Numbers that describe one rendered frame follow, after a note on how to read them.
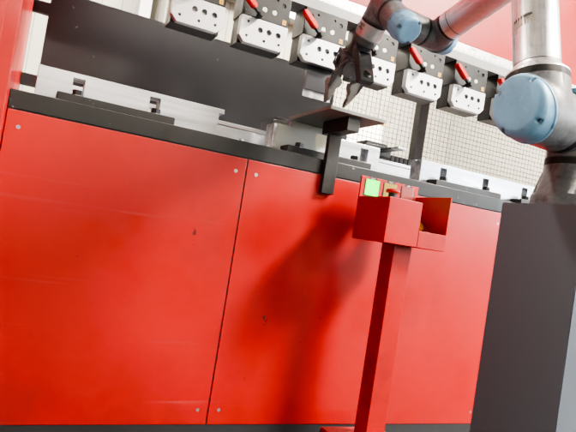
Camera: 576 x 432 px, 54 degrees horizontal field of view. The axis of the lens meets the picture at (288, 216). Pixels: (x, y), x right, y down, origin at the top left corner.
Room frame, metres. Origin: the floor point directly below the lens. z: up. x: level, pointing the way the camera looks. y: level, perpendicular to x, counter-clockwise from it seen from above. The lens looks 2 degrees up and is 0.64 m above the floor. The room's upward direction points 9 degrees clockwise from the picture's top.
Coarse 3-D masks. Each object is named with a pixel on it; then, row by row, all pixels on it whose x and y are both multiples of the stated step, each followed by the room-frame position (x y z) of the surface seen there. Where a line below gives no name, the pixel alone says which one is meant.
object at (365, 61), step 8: (360, 48) 1.56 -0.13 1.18; (368, 48) 1.57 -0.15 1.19; (360, 56) 1.55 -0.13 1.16; (368, 56) 1.56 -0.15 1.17; (360, 64) 1.54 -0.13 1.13; (368, 64) 1.55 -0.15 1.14; (360, 72) 1.53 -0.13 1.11; (368, 72) 1.53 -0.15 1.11; (360, 80) 1.53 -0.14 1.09; (368, 80) 1.53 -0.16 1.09
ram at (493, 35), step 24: (312, 0) 1.72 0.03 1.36; (360, 0) 1.79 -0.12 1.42; (408, 0) 1.87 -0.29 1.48; (432, 0) 1.91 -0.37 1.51; (456, 0) 1.95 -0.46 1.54; (480, 24) 2.00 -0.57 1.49; (504, 24) 2.05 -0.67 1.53; (480, 48) 2.01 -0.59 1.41; (504, 48) 2.06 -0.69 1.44; (504, 72) 2.07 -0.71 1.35
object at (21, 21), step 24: (0, 0) 1.18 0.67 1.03; (24, 0) 1.25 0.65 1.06; (0, 24) 1.19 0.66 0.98; (24, 24) 1.46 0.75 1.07; (0, 48) 1.19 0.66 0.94; (24, 48) 1.75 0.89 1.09; (0, 72) 1.19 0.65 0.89; (0, 96) 1.20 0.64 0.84; (0, 120) 1.20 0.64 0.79; (0, 144) 1.30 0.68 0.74
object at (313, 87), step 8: (304, 72) 1.78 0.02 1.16; (312, 72) 1.77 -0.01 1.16; (320, 72) 1.78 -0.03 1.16; (328, 72) 1.79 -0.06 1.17; (304, 80) 1.77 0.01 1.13; (312, 80) 1.77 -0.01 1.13; (320, 80) 1.78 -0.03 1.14; (304, 88) 1.76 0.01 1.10; (312, 88) 1.77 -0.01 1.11; (320, 88) 1.78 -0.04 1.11; (312, 96) 1.79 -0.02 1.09; (320, 96) 1.80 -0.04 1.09
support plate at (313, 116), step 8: (304, 112) 1.64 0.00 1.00; (312, 112) 1.60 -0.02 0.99; (320, 112) 1.57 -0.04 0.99; (328, 112) 1.55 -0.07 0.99; (336, 112) 1.54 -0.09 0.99; (344, 112) 1.52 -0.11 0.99; (352, 112) 1.53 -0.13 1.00; (296, 120) 1.73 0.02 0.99; (304, 120) 1.71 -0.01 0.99; (312, 120) 1.69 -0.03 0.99; (320, 120) 1.67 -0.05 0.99; (328, 120) 1.65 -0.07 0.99; (368, 120) 1.57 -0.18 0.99; (376, 120) 1.56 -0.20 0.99; (384, 120) 1.57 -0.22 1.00; (360, 128) 1.69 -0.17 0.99
